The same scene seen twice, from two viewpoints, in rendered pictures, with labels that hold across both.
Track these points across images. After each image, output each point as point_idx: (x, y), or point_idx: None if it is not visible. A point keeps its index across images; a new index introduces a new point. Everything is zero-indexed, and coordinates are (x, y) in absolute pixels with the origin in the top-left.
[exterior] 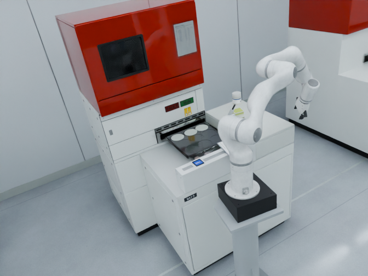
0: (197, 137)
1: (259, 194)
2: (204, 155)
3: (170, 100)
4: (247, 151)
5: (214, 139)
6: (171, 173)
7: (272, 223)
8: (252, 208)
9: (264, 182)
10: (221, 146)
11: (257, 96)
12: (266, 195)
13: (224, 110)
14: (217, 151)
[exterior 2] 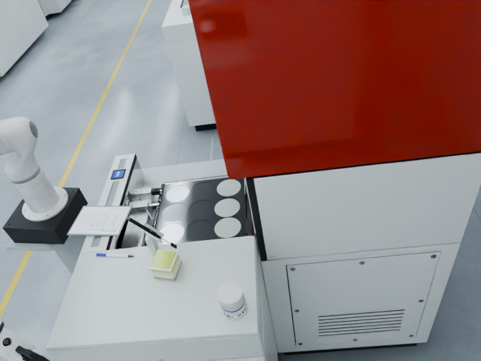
0: (200, 210)
1: (20, 213)
2: (124, 185)
3: None
4: (4, 162)
5: (172, 228)
6: (175, 175)
7: None
8: None
9: (28, 229)
10: (117, 207)
11: None
12: (12, 218)
13: (227, 268)
14: (117, 200)
